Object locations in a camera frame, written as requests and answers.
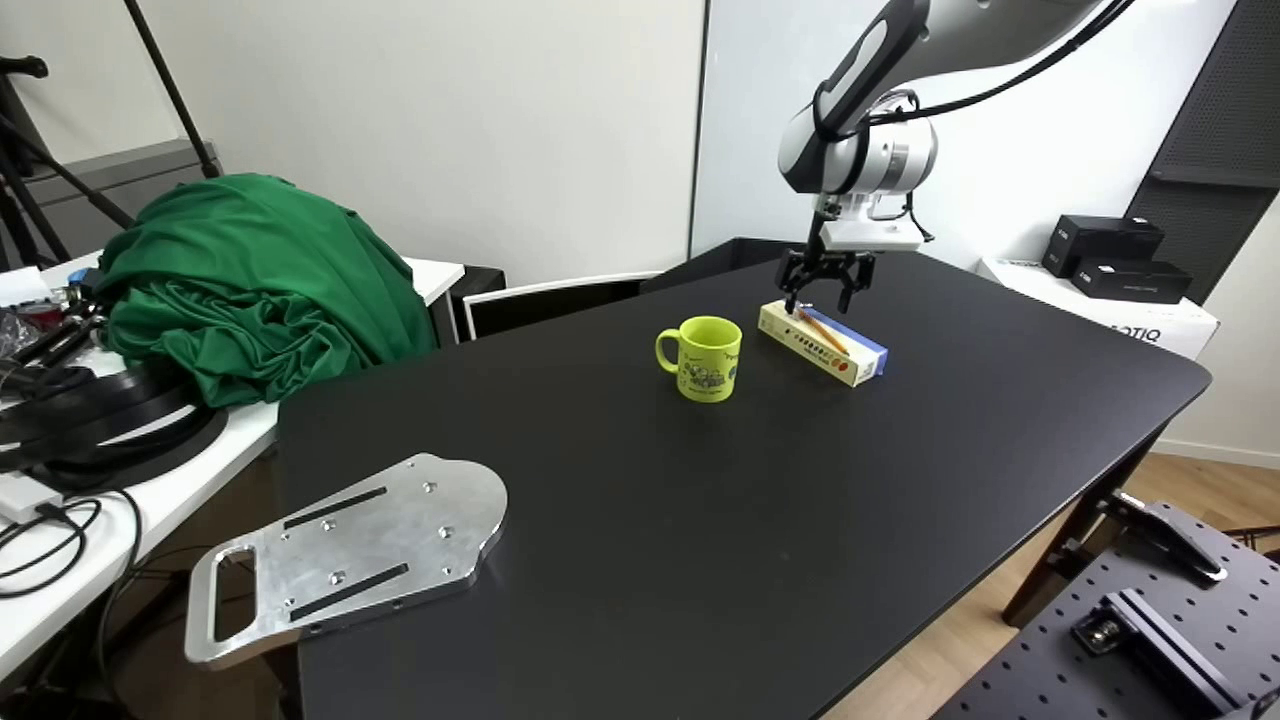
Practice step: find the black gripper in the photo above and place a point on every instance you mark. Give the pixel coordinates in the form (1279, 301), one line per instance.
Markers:
(830, 267)

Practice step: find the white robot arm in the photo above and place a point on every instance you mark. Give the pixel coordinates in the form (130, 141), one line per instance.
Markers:
(920, 80)

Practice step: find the white and blue box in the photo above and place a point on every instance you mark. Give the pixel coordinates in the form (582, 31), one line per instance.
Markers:
(852, 363)

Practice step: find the yellow-green mug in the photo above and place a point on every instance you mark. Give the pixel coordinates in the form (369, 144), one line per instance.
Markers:
(705, 363)

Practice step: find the black device box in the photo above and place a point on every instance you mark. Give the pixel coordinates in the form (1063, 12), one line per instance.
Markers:
(1102, 242)

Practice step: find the white cardboard box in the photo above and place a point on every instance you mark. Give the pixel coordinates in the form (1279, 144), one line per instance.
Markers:
(1123, 321)

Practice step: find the flat black device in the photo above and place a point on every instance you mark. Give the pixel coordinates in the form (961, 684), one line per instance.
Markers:
(1133, 279)

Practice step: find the black table leg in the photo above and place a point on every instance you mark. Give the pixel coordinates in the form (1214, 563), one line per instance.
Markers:
(1066, 563)

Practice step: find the black clamp lever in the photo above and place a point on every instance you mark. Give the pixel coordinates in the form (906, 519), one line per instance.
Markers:
(1165, 534)

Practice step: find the black stepped shelf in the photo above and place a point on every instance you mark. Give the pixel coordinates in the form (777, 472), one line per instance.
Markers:
(1221, 144)

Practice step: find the black perforated breadboard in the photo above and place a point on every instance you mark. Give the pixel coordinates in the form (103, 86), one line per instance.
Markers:
(1133, 652)

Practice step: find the aluminium metal plate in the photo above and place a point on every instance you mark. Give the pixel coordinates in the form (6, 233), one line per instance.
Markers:
(345, 555)

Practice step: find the green cloth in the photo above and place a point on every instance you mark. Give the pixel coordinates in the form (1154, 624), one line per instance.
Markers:
(254, 293)

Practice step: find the white side table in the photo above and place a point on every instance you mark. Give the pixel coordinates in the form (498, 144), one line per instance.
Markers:
(172, 483)

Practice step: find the thin black pole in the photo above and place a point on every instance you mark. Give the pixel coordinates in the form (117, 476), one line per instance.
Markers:
(172, 86)

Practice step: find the black tripod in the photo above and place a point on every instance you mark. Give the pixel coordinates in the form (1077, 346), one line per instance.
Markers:
(33, 172)

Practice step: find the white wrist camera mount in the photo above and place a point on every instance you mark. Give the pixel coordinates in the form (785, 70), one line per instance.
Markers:
(873, 229)

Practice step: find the black metal bracket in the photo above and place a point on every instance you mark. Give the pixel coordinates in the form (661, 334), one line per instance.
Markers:
(1160, 645)

